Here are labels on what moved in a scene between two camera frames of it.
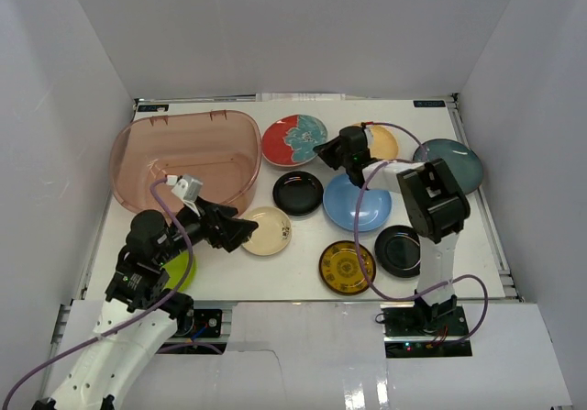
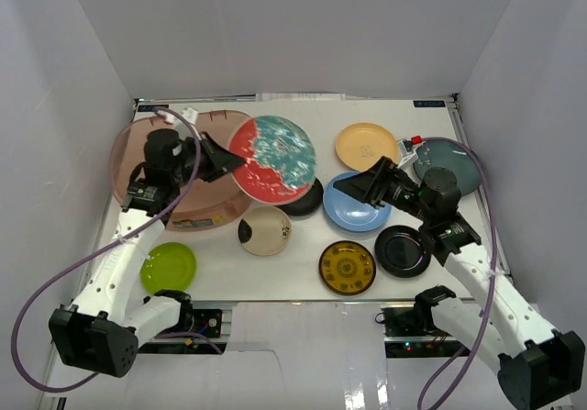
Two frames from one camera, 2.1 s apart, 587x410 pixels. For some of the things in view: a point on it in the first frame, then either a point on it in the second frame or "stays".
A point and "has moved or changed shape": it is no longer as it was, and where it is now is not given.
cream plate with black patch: [272, 234] stays
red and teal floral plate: [289, 140] has moved or changed shape
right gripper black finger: [335, 160] to [371, 185]
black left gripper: [215, 227] to [207, 159]
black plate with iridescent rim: [397, 250] stays
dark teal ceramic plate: [461, 159] stays
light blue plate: [342, 200] stays
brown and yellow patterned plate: [340, 267] stays
